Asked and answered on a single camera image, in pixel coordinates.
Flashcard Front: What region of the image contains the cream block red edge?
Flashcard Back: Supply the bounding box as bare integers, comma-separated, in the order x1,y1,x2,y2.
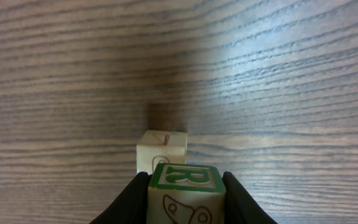
136,130,188,174

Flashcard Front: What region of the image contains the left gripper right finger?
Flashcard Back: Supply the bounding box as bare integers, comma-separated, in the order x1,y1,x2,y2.
222,171,277,224

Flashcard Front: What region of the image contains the cream block green R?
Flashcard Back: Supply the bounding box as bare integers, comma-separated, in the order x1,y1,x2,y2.
146,163,226,224

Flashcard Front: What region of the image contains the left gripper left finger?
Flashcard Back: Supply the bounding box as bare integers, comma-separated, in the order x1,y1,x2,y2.
89,172,152,224

